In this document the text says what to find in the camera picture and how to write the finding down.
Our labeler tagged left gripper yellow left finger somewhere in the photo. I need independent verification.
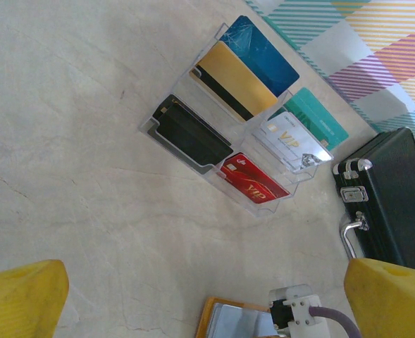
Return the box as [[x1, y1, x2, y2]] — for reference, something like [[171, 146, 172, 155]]
[[0, 259, 70, 338]]

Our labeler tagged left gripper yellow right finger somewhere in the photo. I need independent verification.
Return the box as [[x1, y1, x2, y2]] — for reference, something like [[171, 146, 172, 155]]
[[345, 256, 415, 338]]

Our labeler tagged orange card holder wallet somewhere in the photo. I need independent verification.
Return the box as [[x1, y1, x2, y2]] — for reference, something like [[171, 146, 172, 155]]
[[195, 296, 278, 338]]

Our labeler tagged red VIP card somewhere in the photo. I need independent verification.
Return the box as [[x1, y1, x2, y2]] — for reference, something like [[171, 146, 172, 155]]
[[220, 151, 291, 205]]

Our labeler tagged white VIP card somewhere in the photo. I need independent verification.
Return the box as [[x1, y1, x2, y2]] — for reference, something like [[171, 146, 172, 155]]
[[252, 111, 334, 173]]

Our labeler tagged teal card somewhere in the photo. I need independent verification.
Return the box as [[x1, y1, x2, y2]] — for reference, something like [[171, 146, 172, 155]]
[[268, 87, 349, 151]]

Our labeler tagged dark card with stripe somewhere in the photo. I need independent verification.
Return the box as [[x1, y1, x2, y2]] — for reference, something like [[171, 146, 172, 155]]
[[156, 101, 235, 167]]

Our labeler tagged black card with chip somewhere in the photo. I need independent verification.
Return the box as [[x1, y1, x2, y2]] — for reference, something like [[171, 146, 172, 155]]
[[153, 94, 233, 146]]

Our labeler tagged blue card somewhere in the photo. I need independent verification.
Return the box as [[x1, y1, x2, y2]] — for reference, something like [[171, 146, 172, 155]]
[[218, 14, 301, 98]]

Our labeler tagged gold card with stripe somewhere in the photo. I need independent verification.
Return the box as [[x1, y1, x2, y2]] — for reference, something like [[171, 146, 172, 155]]
[[189, 41, 278, 123]]

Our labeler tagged black hard case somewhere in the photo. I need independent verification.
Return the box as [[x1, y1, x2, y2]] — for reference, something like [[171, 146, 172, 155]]
[[332, 127, 415, 272]]

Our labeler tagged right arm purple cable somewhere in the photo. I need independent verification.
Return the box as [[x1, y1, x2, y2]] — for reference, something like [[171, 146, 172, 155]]
[[307, 305, 363, 338]]

